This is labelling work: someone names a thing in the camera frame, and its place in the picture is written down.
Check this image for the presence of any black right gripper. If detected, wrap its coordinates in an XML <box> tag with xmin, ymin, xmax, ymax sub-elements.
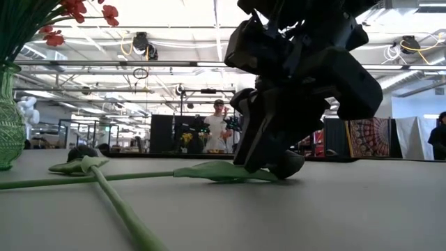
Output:
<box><xmin>224</xmin><ymin>13</ymin><xmax>384</xmax><ymax>174</ymax></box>

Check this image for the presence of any black artificial tulip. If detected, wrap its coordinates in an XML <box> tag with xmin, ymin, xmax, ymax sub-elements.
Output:
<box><xmin>0</xmin><ymin>149</ymin><xmax>306</xmax><ymax>192</ymax></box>
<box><xmin>48</xmin><ymin>145</ymin><xmax>170</xmax><ymax>251</ymax></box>

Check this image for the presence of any red artificial flower bunch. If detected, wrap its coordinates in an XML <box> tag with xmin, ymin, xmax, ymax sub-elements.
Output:
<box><xmin>0</xmin><ymin>22</ymin><xmax>66</xmax><ymax>67</ymax></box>
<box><xmin>0</xmin><ymin>0</ymin><xmax>89</xmax><ymax>67</ymax></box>
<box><xmin>52</xmin><ymin>1</ymin><xmax>120</xmax><ymax>27</ymax></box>

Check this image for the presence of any tall green glass vase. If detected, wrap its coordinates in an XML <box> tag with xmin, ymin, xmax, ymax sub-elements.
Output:
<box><xmin>0</xmin><ymin>62</ymin><xmax>27</xmax><ymax>172</ymax></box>

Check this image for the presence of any person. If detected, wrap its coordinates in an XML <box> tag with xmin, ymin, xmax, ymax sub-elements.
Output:
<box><xmin>427</xmin><ymin>111</ymin><xmax>446</xmax><ymax>161</ymax></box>
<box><xmin>203</xmin><ymin>99</ymin><xmax>233</xmax><ymax>154</ymax></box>

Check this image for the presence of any black curtain panel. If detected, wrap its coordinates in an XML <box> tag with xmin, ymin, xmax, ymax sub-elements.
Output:
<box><xmin>323</xmin><ymin>118</ymin><xmax>350</xmax><ymax>156</ymax></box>
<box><xmin>149</xmin><ymin>114</ymin><xmax>175</xmax><ymax>153</ymax></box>

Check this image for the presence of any patterned tapestry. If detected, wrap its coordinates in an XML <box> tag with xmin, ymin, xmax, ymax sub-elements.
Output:
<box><xmin>349</xmin><ymin>117</ymin><xmax>391</xmax><ymax>158</ymax></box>

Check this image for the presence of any grey table mat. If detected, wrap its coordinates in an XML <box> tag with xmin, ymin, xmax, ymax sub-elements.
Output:
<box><xmin>0</xmin><ymin>149</ymin><xmax>446</xmax><ymax>251</ymax></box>

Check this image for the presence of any white hanging cloth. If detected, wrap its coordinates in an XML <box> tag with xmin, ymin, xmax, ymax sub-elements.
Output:
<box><xmin>394</xmin><ymin>116</ymin><xmax>438</xmax><ymax>160</ymax></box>

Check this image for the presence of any long ceiling light bar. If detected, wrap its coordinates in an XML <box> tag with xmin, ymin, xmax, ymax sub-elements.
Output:
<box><xmin>13</xmin><ymin>59</ymin><xmax>446</xmax><ymax>71</ymax></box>

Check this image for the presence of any white robot figure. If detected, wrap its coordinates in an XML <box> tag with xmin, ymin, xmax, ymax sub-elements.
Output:
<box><xmin>17</xmin><ymin>96</ymin><xmax>41</xmax><ymax>140</ymax></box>

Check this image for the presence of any black metal station frame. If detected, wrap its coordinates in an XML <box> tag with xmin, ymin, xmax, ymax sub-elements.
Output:
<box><xmin>178</xmin><ymin>89</ymin><xmax>237</xmax><ymax>154</ymax></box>

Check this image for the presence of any yellow cable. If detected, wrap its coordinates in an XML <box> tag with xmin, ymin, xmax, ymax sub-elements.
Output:
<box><xmin>344</xmin><ymin>120</ymin><xmax>353</xmax><ymax>158</ymax></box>

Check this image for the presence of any silver ventilation duct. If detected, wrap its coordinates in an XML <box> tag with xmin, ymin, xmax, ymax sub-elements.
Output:
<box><xmin>378</xmin><ymin>69</ymin><xmax>446</xmax><ymax>102</ymax></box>
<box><xmin>20</xmin><ymin>43</ymin><xmax>67</xmax><ymax>63</ymax></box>

